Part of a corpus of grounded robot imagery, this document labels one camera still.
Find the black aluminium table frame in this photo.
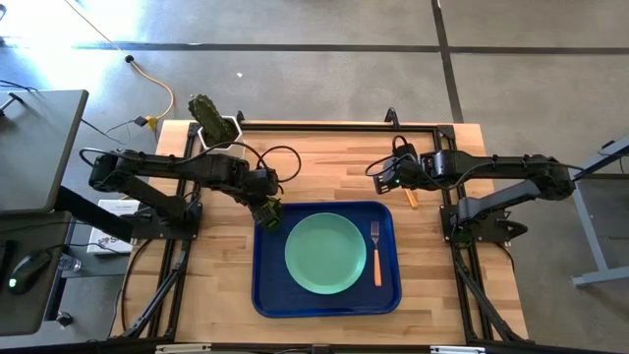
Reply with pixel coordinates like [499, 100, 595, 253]
[110, 106, 537, 345]

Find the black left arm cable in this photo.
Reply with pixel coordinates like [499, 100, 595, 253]
[257, 144, 303, 186]

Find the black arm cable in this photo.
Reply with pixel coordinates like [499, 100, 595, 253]
[257, 144, 303, 186]
[364, 134, 446, 193]

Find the black computer mouse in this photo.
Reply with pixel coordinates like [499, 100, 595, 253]
[7, 250, 52, 296]

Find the fork with orange handle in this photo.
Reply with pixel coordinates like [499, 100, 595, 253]
[369, 220, 383, 288]

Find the yellow floor cable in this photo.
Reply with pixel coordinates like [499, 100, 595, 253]
[63, 0, 176, 132]

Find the silver table bracket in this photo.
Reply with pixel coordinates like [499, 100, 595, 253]
[429, 345, 487, 354]
[155, 343, 212, 354]

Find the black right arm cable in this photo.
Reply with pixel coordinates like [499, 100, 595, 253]
[364, 134, 446, 193]

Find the green cactus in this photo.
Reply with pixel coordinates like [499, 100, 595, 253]
[188, 93, 238, 148]

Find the green round plate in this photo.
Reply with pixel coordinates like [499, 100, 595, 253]
[284, 211, 368, 296]

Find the green faceted plastic cup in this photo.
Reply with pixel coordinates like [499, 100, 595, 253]
[253, 195, 285, 232]

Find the dark desk surface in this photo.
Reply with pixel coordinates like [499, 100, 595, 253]
[0, 210, 75, 338]

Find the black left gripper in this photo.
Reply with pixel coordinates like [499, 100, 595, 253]
[239, 168, 285, 226]

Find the blue plastic tray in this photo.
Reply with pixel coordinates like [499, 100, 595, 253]
[251, 200, 403, 319]

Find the black diagonal desk bar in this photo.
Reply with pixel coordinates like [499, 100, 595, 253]
[53, 185, 135, 243]

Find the grey-blue metal table frame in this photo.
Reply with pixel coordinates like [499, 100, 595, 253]
[542, 135, 629, 288]

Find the white printed box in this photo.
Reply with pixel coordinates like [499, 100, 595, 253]
[86, 199, 142, 256]

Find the grey desk panel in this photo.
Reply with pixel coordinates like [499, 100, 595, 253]
[0, 88, 90, 215]

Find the clear water bottle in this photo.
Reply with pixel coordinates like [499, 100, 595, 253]
[58, 253, 83, 274]

